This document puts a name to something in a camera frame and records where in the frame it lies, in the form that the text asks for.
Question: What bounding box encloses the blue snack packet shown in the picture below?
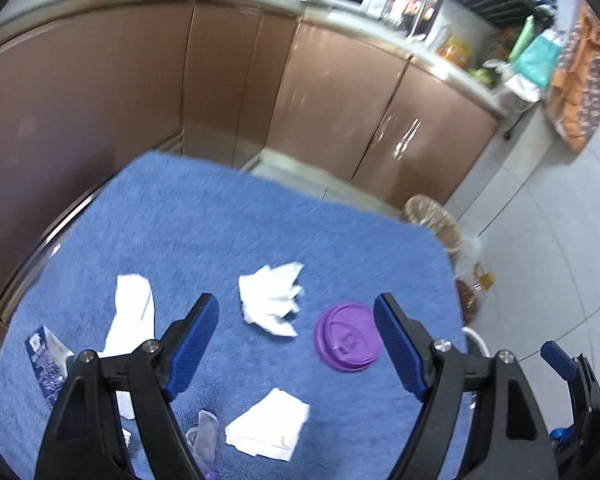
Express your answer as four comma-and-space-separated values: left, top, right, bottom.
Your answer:
25, 325, 76, 408

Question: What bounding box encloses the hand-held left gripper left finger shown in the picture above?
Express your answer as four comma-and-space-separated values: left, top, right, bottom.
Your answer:
34, 293, 220, 480

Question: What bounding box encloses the yellow packet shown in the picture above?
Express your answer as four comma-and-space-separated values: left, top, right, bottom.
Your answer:
435, 35, 473, 66

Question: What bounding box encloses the long white tissue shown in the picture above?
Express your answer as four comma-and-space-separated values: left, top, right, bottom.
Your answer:
101, 274, 157, 421

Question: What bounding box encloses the white plastic bag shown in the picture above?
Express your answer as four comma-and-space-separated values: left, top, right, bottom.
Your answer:
502, 72, 543, 103

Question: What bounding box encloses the green plastic bag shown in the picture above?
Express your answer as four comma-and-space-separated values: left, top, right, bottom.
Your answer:
510, 15, 563, 88

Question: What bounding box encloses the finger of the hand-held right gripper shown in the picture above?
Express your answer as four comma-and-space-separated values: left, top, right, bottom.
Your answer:
540, 341, 600, 413

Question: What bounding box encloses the white-rimmed grey trash bin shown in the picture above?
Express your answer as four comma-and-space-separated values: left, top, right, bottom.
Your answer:
461, 326, 491, 361

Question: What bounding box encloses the cooking oil bottle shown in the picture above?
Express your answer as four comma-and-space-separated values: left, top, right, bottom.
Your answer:
455, 260, 496, 321

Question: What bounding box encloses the clear plastic wrapper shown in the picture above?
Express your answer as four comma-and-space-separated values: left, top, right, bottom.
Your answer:
185, 409, 221, 467

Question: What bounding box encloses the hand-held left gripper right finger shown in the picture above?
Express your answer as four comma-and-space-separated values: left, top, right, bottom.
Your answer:
373, 292, 560, 480

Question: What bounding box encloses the metal sink faucet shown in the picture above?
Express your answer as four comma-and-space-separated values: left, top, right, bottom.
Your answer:
405, 0, 443, 41

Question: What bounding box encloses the beige trash bin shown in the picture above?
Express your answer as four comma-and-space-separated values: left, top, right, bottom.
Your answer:
404, 194, 463, 261

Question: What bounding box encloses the purple plastic cup lid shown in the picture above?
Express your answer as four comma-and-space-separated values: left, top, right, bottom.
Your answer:
313, 302, 381, 374

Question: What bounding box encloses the blue towel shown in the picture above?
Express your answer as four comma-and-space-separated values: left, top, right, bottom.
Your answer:
0, 150, 468, 480

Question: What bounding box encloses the brown kitchen cabinet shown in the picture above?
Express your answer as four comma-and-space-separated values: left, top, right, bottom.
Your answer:
0, 0, 511, 321

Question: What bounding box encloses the orange floral apron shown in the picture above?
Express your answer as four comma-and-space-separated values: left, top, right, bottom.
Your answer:
545, 5, 600, 155

